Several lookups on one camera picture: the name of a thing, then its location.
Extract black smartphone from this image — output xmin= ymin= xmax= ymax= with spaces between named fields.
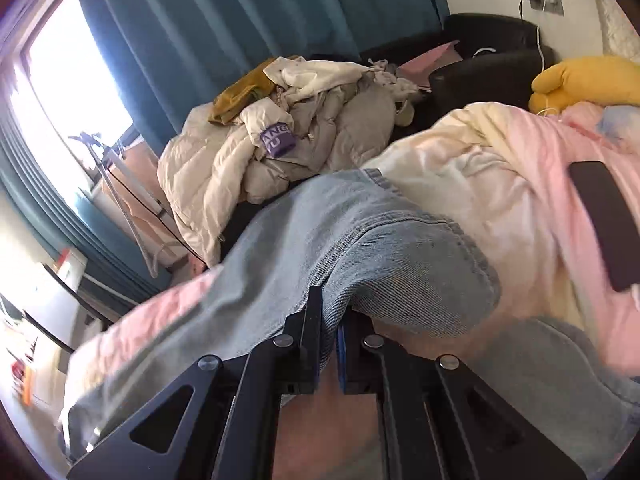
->
xmin=568 ymin=160 xmax=639 ymax=292

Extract teal curtain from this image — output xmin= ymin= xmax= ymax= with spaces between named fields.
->
xmin=79 ymin=0 xmax=449 ymax=152
xmin=1 ymin=108 xmax=171 ymax=315

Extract white desk with drawers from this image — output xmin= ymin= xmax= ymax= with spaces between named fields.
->
xmin=1 ymin=296 xmax=66 ymax=418

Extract teal curtain right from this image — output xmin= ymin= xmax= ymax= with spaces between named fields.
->
xmin=79 ymin=0 xmax=449 ymax=152

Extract tripod stand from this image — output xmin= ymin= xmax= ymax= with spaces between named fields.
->
xmin=68 ymin=131 xmax=208 ymax=279

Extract cream puffer jacket pile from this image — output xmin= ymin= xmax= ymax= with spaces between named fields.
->
xmin=157 ymin=58 xmax=421 ymax=266

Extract orange tray with bottles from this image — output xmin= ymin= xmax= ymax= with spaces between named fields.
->
xmin=8 ymin=340 xmax=37 ymax=406

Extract purple knit cuff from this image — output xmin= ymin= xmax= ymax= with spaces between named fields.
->
xmin=259 ymin=122 xmax=296 ymax=158

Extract black armchair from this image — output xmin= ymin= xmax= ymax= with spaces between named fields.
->
xmin=360 ymin=13 xmax=556 ymax=140

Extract blue denim jeans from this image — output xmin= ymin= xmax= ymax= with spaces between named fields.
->
xmin=66 ymin=170 xmax=639 ymax=479

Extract mustard yellow garment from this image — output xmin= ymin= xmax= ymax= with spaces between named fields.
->
xmin=208 ymin=58 xmax=274 ymax=126

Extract teal curtain left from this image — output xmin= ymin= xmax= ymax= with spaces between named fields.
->
xmin=1 ymin=108 xmax=171 ymax=315

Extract pink white duvet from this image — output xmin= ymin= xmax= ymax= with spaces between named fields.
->
xmin=60 ymin=100 xmax=640 ymax=411

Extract beige cardboard box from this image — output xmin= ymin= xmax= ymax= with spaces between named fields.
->
xmin=91 ymin=140 xmax=190 ymax=270

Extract wall power socket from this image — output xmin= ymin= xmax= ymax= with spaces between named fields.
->
xmin=526 ymin=0 xmax=564 ymax=16

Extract white charging cable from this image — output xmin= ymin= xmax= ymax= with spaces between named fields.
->
xmin=472 ymin=0 xmax=561 ymax=116

